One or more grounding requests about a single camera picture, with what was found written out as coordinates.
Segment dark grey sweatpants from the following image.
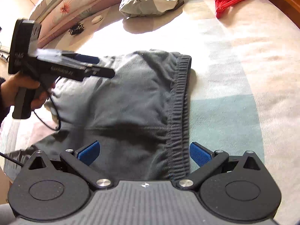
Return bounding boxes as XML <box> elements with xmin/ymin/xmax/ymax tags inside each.
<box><xmin>9</xmin><ymin>50</ymin><xmax>192</xmax><ymax>180</ymax></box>

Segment person's left hand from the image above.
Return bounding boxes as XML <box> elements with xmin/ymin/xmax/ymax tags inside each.
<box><xmin>6</xmin><ymin>72</ymin><xmax>50</xmax><ymax>110</ymax></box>

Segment black hair claw clip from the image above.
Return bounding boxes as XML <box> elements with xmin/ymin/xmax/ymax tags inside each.
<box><xmin>69</xmin><ymin>23</ymin><xmax>84</xmax><ymax>36</ymax></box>

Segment white earbud case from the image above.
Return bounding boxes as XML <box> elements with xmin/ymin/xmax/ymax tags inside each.
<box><xmin>91</xmin><ymin>15</ymin><xmax>103</xmax><ymax>24</ymax></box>

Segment pink floral folded quilt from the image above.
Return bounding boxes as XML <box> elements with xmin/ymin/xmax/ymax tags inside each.
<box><xmin>29</xmin><ymin>0</ymin><xmax>121</xmax><ymax>48</ymax></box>

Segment black fleece left sleeve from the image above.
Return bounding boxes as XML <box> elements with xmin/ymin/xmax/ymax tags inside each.
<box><xmin>0</xmin><ymin>78</ymin><xmax>10</xmax><ymax>123</ymax></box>

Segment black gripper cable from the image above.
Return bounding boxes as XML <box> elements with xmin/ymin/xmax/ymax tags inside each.
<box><xmin>0</xmin><ymin>91</ymin><xmax>62</xmax><ymax>168</ymax></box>

